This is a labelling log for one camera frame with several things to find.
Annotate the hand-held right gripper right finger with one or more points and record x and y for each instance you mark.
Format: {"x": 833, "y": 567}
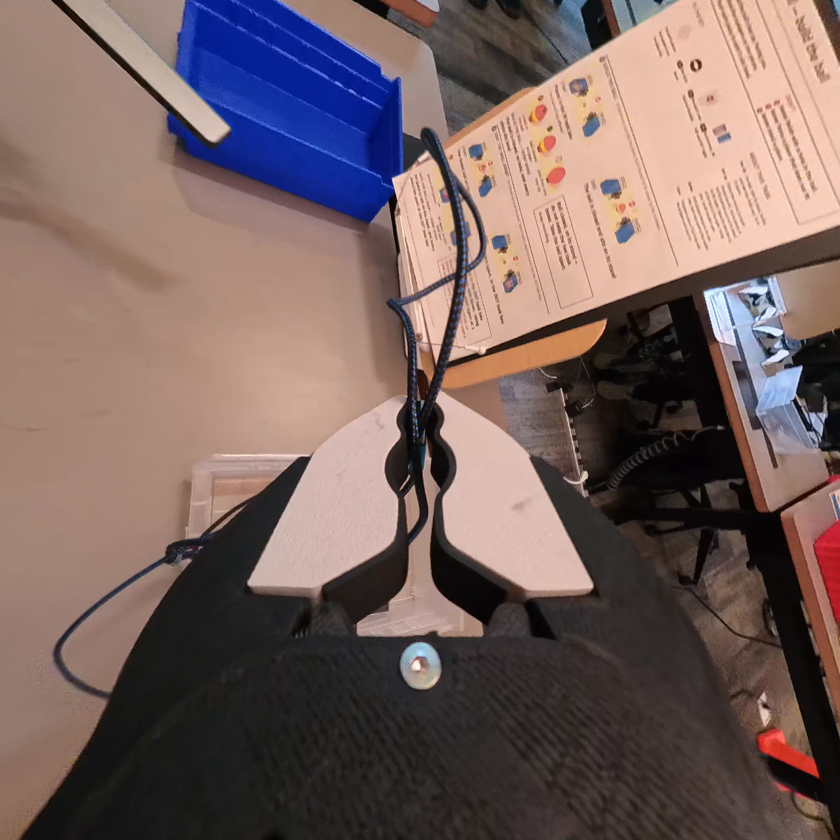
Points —
{"x": 505, "y": 518}

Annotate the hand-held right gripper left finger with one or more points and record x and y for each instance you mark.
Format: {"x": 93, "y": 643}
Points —
{"x": 328, "y": 518}

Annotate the clear plastic bin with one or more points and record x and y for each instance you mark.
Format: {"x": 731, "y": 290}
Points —
{"x": 223, "y": 485}

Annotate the blue plastic bin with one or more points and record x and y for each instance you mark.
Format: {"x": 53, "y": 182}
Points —
{"x": 282, "y": 111}

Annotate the grey slim USB hub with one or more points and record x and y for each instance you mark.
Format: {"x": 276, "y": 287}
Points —
{"x": 151, "y": 85}

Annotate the wood edged office desk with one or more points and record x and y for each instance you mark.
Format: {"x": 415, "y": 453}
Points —
{"x": 754, "y": 420}

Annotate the grey desk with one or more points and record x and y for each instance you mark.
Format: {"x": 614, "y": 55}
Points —
{"x": 164, "y": 295}

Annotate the plywood sheet stand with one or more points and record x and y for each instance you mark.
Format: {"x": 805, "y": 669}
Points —
{"x": 525, "y": 358}

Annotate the clear acrylic stand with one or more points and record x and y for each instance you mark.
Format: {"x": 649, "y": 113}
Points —
{"x": 784, "y": 407}

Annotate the red plastic bin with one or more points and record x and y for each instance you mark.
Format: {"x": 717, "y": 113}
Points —
{"x": 828, "y": 571}

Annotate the printed instruction sheet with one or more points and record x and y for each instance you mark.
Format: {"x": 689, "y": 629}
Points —
{"x": 656, "y": 164}

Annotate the red metal bracket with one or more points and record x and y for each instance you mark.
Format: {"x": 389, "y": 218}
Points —
{"x": 784, "y": 754}

